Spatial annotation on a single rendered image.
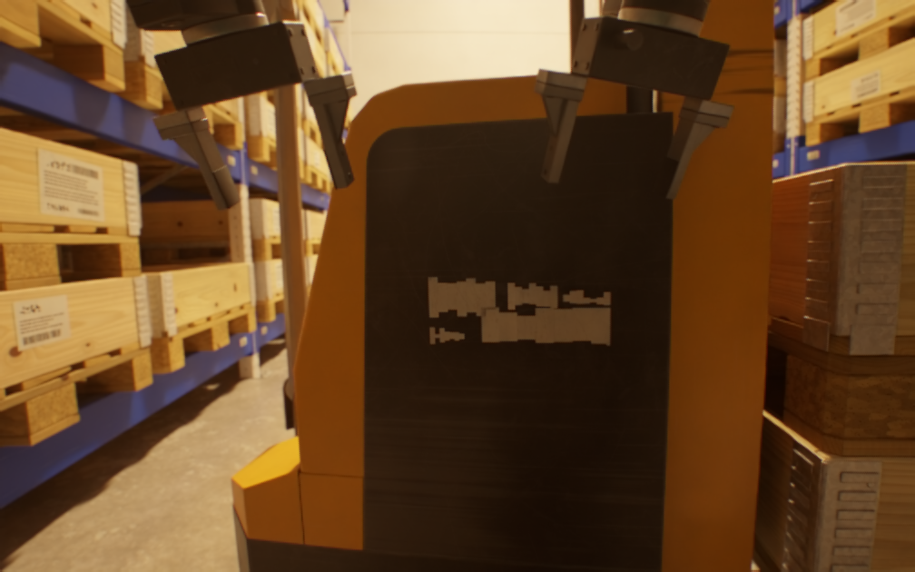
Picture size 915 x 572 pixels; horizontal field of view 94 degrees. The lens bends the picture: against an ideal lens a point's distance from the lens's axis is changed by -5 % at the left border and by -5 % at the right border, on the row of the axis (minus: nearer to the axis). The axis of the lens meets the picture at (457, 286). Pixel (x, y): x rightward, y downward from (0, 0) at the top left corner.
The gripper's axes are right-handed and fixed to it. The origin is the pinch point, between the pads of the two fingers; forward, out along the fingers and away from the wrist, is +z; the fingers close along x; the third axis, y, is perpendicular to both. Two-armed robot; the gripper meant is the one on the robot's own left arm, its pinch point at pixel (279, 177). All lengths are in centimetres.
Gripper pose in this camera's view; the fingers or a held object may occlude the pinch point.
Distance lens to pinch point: 51.0
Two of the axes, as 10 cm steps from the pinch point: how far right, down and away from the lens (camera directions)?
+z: 1.8, 8.6, 4.7
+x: -9.8, 1.3, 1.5
